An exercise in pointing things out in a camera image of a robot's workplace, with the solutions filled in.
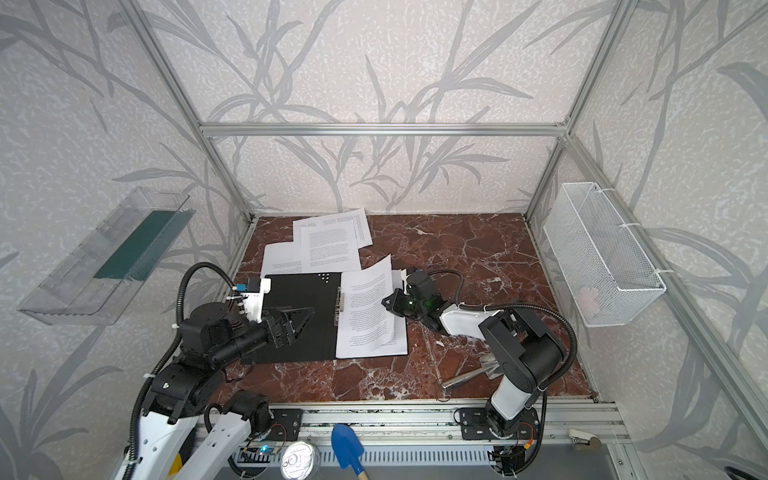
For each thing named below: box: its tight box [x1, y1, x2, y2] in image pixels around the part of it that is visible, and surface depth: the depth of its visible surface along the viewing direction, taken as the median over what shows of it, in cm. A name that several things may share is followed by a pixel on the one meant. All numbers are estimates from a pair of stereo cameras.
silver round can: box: [280, 441, 321, 480], surface depth 66 cm
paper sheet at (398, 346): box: [336, 269, 408, 359], surface depth 88 cm
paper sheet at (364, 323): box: [336, 254, 397, 357], surface depth 93 cm
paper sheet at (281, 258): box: [260, 242, 302, 278], surface depth 110 cm
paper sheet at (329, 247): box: [300, 219, 361, 273], surface depth 113 cm
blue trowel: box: [331, 423, 365, 476], surface depth 72 cm
